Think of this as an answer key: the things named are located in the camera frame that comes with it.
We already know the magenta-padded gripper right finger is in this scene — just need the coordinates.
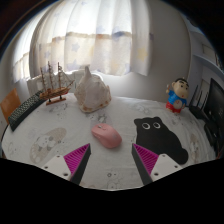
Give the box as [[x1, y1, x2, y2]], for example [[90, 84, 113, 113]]
[[131, 143, 184, 186]]

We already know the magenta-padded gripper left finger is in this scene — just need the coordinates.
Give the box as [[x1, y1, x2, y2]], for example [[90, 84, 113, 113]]
[[41, 143, 92, 186]]

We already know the pink computer mouse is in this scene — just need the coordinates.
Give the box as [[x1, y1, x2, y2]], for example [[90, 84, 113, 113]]
[[91, 123, 123, 149]]

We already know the black cat-shaped mouse pad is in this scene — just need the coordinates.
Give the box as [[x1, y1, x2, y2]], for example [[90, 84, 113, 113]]
[[133, 116, 190, 166]]

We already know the white printed tablecloth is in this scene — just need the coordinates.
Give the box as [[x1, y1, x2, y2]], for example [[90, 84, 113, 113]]
[[0, 93, 218, 191]]

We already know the black router with antennas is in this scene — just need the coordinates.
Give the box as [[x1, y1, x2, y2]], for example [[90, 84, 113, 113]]
[[188, 85, 211, 120]]

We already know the black keyboard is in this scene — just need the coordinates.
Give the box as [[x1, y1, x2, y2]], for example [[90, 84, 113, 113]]
[[7, 89, 46, 132]]

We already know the cartoon boy figurine clock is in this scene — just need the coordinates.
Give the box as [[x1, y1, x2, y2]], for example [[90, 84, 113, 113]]
[[165, 77, 190, 115]]

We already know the wooden model sailing ship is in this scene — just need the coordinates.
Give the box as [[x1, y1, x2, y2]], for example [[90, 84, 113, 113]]
[[38, 61, 75, 106]]

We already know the orange wooden chair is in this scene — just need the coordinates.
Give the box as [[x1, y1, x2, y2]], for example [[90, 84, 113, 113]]
[[0, 87, 22, 125]]

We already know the black monitor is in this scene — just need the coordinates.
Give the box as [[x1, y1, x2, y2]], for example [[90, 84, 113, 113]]
[[203, 78, 224, 126]]

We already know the large white conch shell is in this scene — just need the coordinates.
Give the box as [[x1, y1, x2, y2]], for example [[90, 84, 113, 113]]
[[73, 65, 112, 113]]

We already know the white star-print curtain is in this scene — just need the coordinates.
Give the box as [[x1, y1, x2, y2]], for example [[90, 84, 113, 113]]
[[11, 0, 153, 84]]

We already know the white wall shelf unit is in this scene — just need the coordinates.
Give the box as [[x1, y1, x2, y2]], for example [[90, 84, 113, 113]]
[[191, 29, 224, 73]]

